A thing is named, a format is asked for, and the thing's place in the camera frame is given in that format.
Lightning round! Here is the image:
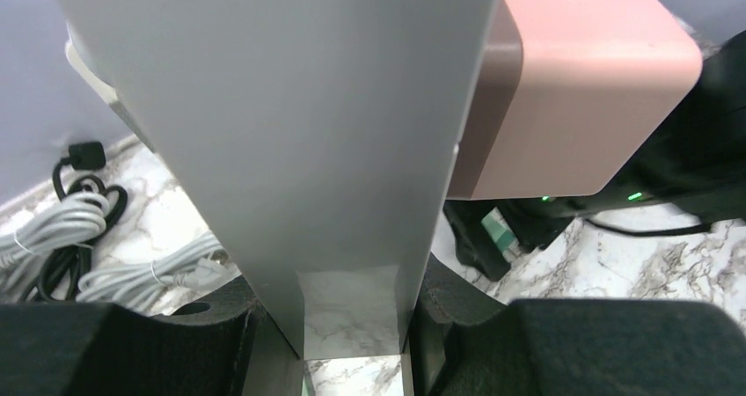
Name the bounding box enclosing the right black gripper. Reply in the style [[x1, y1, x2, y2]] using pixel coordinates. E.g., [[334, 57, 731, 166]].
[[501, 33, 745, 251]]

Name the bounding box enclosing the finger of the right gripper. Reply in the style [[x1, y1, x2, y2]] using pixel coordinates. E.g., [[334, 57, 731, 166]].
[[443, 200, 510, 282]]

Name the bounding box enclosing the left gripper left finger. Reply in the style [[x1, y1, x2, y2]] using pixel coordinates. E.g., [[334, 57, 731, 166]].
[[1, 278, 258, 395]]

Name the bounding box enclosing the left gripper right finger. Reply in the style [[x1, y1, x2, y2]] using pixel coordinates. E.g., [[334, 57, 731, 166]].
[[408, 258, 745, 395]]

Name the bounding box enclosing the green adapter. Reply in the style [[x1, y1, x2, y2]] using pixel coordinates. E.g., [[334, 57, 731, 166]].
[[481, 209, 521, 263]]

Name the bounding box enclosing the pink adapter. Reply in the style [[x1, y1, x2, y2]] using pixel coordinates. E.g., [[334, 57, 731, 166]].
[[447, 0, 703, 200]]

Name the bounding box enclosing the white power strip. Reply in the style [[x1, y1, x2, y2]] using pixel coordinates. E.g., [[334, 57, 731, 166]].
[[56, 0, 495, 360]]

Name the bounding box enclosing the white perforated plastic basket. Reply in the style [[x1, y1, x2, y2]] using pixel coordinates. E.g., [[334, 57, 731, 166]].
[[64, 22, 120, 105]]

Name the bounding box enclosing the grey cable bundle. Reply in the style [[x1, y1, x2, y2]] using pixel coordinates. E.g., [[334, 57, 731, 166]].
[[76, 232, 231, 313]]

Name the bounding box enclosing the white strip grey cable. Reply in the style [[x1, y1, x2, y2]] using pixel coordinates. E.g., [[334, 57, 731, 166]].
[[0, 192, 112, 304]]

